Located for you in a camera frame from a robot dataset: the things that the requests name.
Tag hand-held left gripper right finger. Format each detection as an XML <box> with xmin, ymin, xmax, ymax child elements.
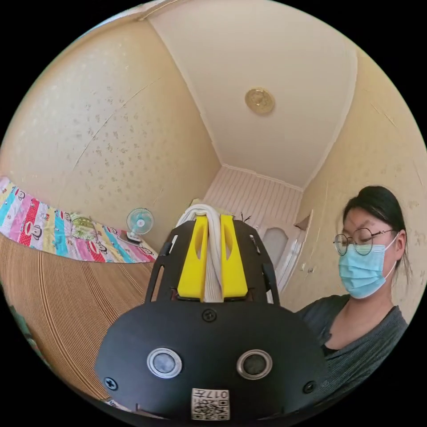
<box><xmin>220</xmin><ymin>214</ymin><xmax>249</xmax><ymax>302</ymax></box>

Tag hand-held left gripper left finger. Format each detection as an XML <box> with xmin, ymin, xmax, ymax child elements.
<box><xmin>177</xmin><ymin>216</ymin><xmax>209</xmax><ymax>303</ymax></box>

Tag white pants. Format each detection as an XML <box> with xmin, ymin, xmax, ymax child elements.
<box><xmin>174</xmin><ymin>203</ymin><xmax>225</xmax><ymax>303</ymax></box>

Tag white door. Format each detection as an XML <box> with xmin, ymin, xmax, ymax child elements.
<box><xmin>258</xmin><ymin>209</ymin><xmax>314</xmax><ymax>294</ymax></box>

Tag small blue desk fan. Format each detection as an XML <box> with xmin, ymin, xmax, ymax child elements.
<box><xmin>125</xmin><ymin>207</ymin><xmax>155</xmax><ymax>244</ymax></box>

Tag green patterned pillow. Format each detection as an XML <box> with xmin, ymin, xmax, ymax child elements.
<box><xmin>68</xmin><ymin>213</ymin><xmax>99</xmax><ymax>242</ymax></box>

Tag bed with woven mat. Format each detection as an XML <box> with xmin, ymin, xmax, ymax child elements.
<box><xmin>0</xmin><ymin>176</ymin><xmax>159</xmax><ymax>401</ymax></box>

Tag person's body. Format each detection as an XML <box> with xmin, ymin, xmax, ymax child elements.
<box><xmin>296</xmin><ymin>185</ymin><xmax>413</xmax><ymax>405</ymax></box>

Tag round ceiling lamp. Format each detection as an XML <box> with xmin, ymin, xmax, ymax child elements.
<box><xmin>244</xmin><ymin>87</ymin><xmax>276</xmax><ymax>116</ymax></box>

